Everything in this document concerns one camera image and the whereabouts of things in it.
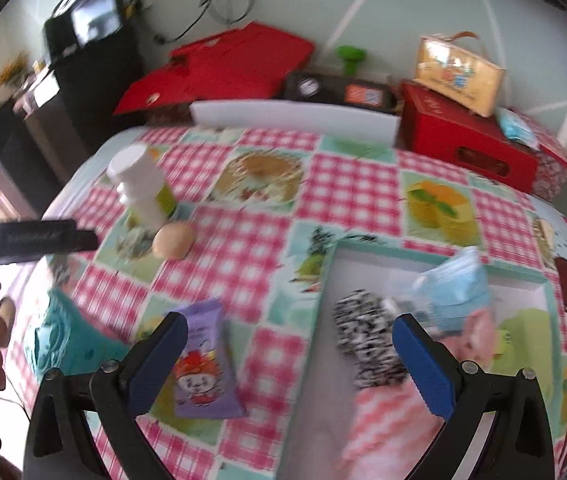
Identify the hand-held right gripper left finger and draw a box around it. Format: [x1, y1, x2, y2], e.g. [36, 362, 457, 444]
[24, 311, 189, 480]

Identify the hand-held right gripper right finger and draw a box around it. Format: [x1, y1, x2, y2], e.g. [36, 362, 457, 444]
[391, 312, 557, 480]

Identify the purple snack packet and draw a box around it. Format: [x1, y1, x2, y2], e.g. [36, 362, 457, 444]
[164, 297, 247, 420]

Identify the pink striped fluffy towel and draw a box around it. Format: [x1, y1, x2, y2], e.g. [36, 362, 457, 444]
[443, 307, 501, 366]

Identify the leopard print scrunchie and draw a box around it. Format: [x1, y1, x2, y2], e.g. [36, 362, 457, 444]
[332, 287, 411, 390]

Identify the blue face mask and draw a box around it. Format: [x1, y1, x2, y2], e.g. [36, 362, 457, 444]
[411, 246, 491, 333]

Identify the shallow white box teal rim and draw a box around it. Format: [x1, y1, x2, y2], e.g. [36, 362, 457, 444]
[276, 239, 564, 480]

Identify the green tissue packet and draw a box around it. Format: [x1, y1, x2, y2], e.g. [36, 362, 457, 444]
[493, 307, 557, 376]

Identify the white plastic bottle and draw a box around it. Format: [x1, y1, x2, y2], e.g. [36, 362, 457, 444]
[106, 142, 179, 231]

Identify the beige egg-shaped toy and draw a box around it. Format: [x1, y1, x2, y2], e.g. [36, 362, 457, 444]
[151, 221, 197, 261]

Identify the printed checkered tablecloth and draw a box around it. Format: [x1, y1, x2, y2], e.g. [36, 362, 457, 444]
[1, 125, 567, 480]

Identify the red patterned tin box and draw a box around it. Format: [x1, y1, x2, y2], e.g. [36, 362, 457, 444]
[506, 107, 567, 201]

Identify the blue wet wipes packet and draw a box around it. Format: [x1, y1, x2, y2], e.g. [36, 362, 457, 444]
[496, 107, 539, 148]

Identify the large red flat box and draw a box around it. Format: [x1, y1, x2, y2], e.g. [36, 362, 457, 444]
[112, 21, 317, 116]

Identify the white panel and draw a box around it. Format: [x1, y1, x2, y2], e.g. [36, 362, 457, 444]
[190, 100, 398, 148]

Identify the black cardboard box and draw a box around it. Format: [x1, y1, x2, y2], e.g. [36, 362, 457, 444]
[283, 70, 399, 113]

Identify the green dumbbell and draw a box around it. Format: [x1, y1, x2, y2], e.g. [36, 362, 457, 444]
[334, 45, 368, 77]

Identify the red box with handle slot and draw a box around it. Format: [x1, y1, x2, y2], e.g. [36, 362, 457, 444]
[397, 81, 541, 195]

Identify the black power cable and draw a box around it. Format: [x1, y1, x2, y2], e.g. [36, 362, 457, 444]
[151, 5, 209, 43]

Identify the wooden gift box with handle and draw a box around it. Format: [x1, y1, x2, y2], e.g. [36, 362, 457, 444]
[413, 31, 507, 118]

